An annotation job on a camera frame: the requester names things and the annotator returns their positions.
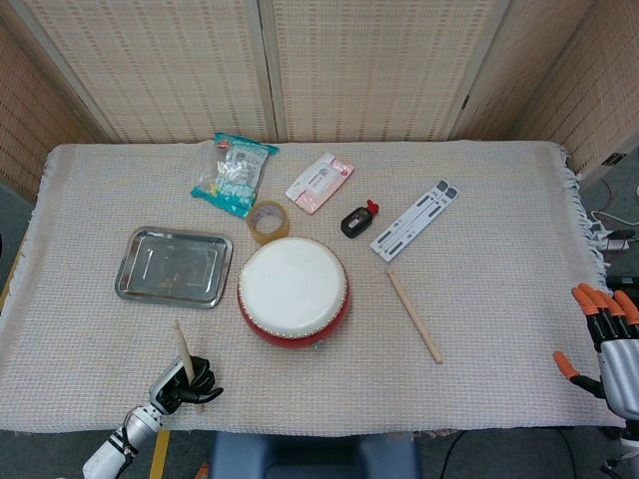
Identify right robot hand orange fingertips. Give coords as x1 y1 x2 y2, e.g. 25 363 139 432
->
552 282 639 418

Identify red drum white skin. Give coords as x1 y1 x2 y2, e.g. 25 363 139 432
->
237 237 352 351

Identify beige woven tablecloth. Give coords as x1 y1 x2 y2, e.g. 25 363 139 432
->
0 140 630 434

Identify bamboo folding screen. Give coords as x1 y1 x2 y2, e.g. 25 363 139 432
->
0 0 639 204

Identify wooden drumstick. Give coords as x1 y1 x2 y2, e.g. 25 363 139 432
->
384 268 444 365
173 319 206 413

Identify black bottle red cap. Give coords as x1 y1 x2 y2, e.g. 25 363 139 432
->
339 199 381 239

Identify shiny metal tray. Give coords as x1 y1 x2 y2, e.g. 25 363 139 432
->
114 226 235 310

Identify teal snack bag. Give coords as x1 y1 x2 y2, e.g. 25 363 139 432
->
190 132 280 219

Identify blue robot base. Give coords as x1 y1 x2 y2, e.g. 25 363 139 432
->
209 431 423 479

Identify clear packing tape roll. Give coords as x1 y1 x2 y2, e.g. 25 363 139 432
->
246 200 292 245

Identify white folding laptop stand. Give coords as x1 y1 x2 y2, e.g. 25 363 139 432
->
369 180 461 263

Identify white power strip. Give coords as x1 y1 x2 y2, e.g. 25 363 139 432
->
596 229 636 253

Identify pink white wipes packet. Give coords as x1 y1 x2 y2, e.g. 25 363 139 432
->
285 152 356 216

